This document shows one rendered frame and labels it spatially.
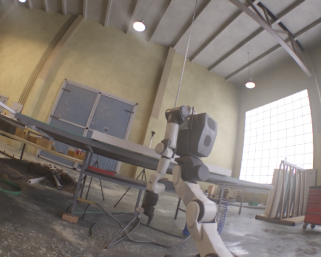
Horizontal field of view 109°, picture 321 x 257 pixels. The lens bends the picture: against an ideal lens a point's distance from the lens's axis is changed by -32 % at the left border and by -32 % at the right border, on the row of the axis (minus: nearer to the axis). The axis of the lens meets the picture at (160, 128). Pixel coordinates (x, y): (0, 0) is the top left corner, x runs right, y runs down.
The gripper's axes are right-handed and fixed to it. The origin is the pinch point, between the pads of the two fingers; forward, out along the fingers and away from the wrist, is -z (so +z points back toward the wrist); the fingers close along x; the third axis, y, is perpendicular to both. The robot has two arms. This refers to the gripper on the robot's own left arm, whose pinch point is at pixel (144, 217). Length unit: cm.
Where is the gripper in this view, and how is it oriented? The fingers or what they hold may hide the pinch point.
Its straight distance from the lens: 120.4
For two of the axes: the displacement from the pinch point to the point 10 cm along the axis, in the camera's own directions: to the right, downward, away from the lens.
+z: 3.3, -9.2, 2.0
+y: -6.8, -3.8, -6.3
